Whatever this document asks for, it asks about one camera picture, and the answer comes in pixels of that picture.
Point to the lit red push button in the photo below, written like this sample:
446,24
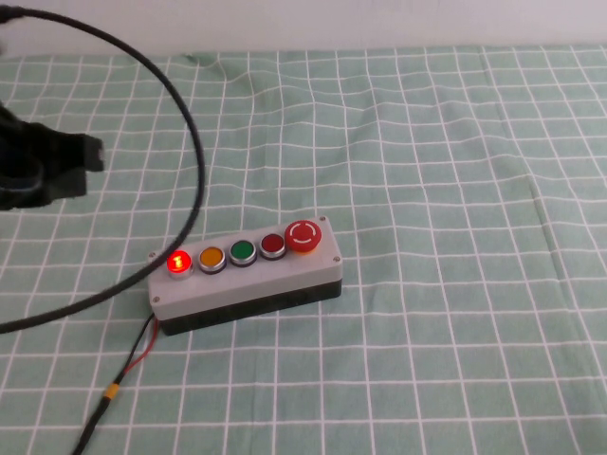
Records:
179,263

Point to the dark red push button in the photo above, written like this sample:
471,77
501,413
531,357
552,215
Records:
272,245

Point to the green push button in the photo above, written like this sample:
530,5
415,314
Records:
243,251

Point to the yellow push button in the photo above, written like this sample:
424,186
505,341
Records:
211,259

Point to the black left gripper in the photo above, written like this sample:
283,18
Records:
19,166

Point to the grey and black button box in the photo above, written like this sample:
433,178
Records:
265,284

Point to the green checked tablecloth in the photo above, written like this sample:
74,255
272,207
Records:
427,166

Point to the red mushroom emergency stop button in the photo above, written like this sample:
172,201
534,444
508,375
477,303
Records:
303,234

